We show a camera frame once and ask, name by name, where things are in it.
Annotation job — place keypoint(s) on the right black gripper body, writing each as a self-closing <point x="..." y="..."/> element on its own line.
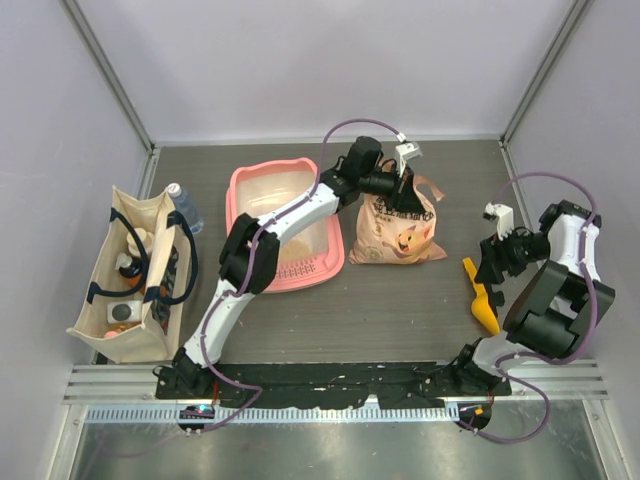
<point x="514" y="250"/>

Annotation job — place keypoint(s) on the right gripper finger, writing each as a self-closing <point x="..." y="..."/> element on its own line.
<point x="488" y="272"/>
<point x="500" y="275"/>

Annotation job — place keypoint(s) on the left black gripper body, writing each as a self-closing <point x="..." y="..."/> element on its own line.
<point x="403" y="185"/>

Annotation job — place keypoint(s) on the yellow plastic scoop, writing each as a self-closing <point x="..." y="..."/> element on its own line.
<point x="480" y="305"/>

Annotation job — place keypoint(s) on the pink cat litter bag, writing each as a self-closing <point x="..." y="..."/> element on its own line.
<point x="386" y="236"/>

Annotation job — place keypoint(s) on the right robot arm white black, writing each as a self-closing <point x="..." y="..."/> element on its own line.
<point x="558" y="310"/>

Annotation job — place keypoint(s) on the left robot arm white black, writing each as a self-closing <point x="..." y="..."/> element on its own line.
<point x="249" y="258"/>

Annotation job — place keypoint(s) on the pink litter box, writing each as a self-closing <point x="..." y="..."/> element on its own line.
<point x="265" y="187"/>

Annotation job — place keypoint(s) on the tan litter pile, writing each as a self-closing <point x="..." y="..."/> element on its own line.
<point x="295" y="250"/>

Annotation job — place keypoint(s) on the clear plastic water bottle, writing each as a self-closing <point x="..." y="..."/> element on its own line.
<point x="184" y="203"/>

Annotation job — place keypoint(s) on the beige wooden item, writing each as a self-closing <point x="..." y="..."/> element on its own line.
<point x="140" y="237"/>

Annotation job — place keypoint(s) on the dark bottle white pump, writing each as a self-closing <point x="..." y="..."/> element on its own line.
<point x="130" y="268"/>

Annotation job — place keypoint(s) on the beige canvas tote bag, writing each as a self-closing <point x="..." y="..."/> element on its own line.
<point x="168" y="278"/>

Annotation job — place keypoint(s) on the white bottle grey cap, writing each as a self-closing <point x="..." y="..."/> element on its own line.
<point x="123" y="312"/>

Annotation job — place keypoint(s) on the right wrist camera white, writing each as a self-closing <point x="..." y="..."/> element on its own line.
<point x="503" y="216"/>

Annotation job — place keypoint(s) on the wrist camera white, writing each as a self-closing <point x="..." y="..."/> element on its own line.
<point x="405" y="151"/>
<point x="503" y="216"/>

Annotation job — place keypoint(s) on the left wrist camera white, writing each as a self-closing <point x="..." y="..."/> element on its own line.
<point x="405" y="151"/>

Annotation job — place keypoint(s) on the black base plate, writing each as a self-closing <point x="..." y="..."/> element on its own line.
<point x="326" y="386"/>

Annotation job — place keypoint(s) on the aluminium rail frame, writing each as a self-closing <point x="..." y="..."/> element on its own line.
<point x="127" y="394"/>

